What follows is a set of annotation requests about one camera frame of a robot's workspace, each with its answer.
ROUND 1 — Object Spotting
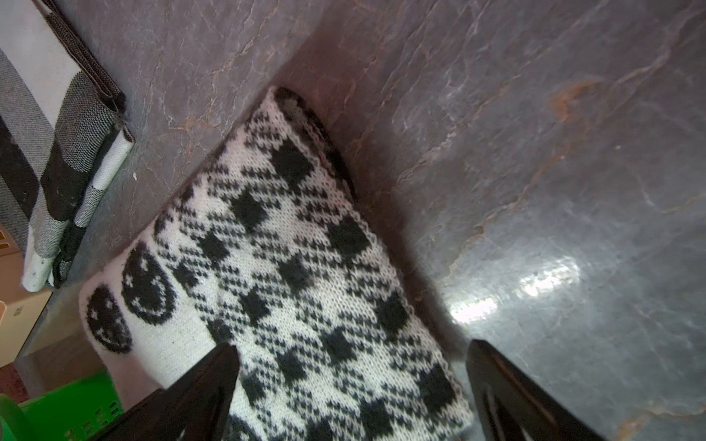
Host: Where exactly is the green plastic basket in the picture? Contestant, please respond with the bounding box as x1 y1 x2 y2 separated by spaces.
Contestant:
1 371 123 441

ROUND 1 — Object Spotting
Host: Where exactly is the beige plastic file organizer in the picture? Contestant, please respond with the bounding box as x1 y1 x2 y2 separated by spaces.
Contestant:
0 226 51 368

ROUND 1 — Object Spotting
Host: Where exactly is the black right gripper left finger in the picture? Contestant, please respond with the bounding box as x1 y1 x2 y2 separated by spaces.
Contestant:
93 343 240 441

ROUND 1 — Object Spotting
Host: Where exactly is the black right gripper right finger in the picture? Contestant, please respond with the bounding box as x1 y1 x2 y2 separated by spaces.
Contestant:
466 339 602 441

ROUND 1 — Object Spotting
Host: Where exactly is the black white checkered knit scarf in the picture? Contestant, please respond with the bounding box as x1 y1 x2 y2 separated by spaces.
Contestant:
79 86 474 440

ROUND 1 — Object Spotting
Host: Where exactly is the grey black striped scarf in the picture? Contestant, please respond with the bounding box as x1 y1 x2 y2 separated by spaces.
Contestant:
1 1 134 292

